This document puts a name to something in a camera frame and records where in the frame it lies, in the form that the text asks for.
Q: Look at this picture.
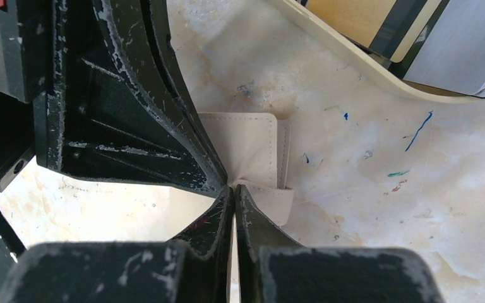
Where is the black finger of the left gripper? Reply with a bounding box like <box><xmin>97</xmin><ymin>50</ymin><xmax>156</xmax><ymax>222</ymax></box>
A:
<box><xmin>33</xmin><ymin>1</ymin><xmax>227</xmax><ymax>197</ymax></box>

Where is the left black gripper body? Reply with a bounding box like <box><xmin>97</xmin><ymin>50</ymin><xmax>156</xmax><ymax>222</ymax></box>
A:
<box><xmin>0</xmin><ymin>1</ymin><xmax>52</xmax><ymax>192</ymax></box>

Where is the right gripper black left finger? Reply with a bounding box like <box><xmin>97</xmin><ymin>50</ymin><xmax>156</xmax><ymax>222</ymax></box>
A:
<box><xmin>0</xmin><ymin>186</ymin><xmax>234</xmax><ymax>302</ymax></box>

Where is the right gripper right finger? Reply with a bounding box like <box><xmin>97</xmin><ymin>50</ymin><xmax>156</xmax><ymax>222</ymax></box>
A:
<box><xmin>234</xmin><ymin>185</ymin><xmax>443</xmax><ymax>302</ymax></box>

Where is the beige card sleeve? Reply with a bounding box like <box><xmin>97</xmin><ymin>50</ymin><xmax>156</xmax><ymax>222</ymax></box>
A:
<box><xmin>199</xmin><ymin>112</ymin><xmax>294</xmax><ymax>226</ymax></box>

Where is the cream card holder tray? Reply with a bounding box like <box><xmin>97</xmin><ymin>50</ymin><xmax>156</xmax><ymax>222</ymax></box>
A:
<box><xmin>275</xmin><ymin>1</ymin><xmax>485</xmax><ymax>104</ymax></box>

